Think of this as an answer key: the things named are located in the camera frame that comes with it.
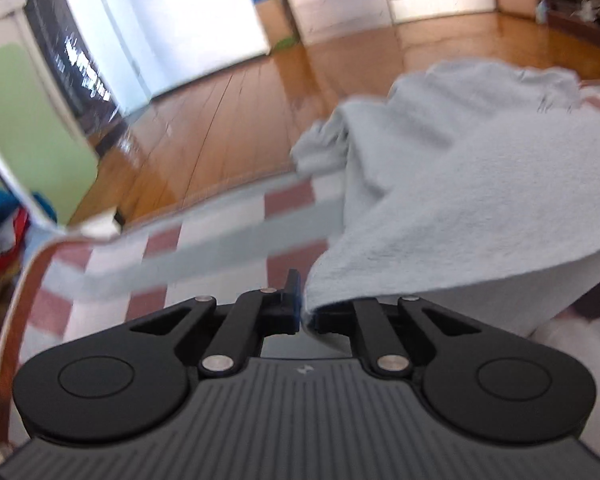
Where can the blue and red cloth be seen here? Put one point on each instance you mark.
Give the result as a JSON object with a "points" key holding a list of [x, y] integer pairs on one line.
{"points": [[2, 225]]}

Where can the white cabinet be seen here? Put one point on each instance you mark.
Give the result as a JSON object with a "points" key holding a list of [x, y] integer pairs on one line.
{"points": [[330, 0]]}

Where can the small bottle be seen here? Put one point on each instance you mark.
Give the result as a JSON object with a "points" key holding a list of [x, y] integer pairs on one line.
{"points": [[542, 10]]}

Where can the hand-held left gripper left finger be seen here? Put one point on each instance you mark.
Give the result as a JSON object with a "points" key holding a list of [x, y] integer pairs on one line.
{"points": [[293, 302]]}

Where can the green white-framed panel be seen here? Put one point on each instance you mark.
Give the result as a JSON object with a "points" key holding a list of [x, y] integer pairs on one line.
{"points": [[35, 135]]}

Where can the checkered rug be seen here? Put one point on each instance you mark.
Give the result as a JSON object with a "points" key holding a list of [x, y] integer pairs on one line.
{"points": [[220, 255]]}

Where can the dark glass door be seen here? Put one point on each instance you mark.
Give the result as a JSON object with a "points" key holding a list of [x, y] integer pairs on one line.
{"points": [[75, 55]]}

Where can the light blue garment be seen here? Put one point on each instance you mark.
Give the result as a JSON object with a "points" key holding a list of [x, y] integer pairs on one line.
{"points": [[455, 185]]}

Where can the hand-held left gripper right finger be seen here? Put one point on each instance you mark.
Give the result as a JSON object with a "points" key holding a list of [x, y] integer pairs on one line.
{"points": [[330, 322]]}

